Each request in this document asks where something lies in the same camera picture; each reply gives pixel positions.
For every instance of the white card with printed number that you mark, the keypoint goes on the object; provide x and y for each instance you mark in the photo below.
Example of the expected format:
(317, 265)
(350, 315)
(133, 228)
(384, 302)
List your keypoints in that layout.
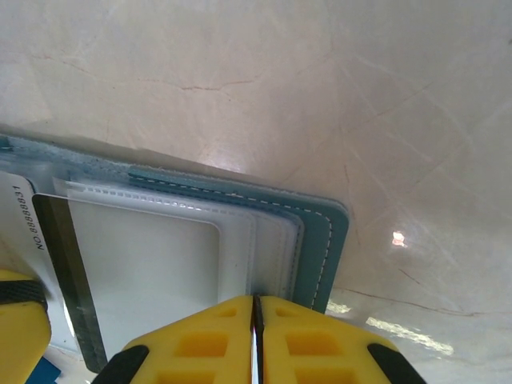
(12, 240)

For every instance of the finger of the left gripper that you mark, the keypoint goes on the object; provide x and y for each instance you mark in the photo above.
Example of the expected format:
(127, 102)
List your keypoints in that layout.
(20, 332)

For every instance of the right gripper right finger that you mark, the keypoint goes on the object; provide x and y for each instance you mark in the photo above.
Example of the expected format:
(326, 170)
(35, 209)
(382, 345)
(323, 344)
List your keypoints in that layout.
(312, 352)

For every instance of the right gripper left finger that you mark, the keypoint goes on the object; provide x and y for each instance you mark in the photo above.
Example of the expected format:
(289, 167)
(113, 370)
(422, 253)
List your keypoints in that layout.
(200, 352)

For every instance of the white card with magnetic stripe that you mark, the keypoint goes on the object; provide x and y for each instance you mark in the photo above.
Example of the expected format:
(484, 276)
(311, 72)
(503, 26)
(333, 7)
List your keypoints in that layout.
(62, 248)

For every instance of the blue toy block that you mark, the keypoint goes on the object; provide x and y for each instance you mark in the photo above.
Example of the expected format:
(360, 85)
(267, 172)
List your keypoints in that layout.
(46, 372)

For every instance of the teal leather card holder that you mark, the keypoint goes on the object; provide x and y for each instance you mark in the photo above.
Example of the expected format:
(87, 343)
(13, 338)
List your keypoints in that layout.
(316, 240)

